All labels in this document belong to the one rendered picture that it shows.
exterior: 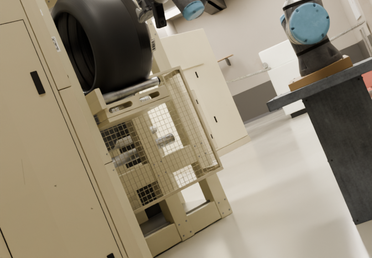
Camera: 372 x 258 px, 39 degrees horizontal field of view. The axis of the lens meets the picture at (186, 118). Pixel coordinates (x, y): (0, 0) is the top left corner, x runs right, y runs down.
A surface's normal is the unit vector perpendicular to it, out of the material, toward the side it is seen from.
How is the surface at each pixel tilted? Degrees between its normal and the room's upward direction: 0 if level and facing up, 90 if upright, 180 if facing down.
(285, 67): 90
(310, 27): 97
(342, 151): 90
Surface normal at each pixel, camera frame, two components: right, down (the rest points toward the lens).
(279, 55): -0.24, 0.09
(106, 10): 0.38, -0.49
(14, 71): 0.52, -0.23
